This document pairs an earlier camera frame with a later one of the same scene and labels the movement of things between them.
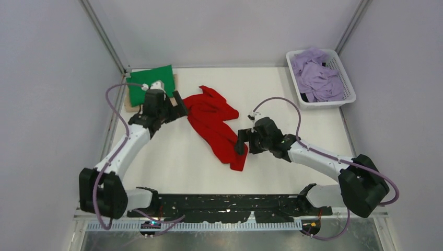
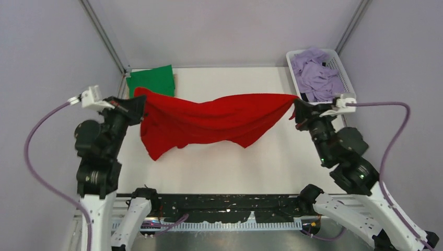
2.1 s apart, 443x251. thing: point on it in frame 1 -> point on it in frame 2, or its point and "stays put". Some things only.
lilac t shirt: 320,83 stays put
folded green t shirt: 164,73 stays put
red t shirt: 209,111 -> 166,125
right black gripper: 246,135 -> 306,112
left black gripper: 179,112 -> 136,106
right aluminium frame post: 359,12 stays put
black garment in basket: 304,97 stays put
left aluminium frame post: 104,35 stays put
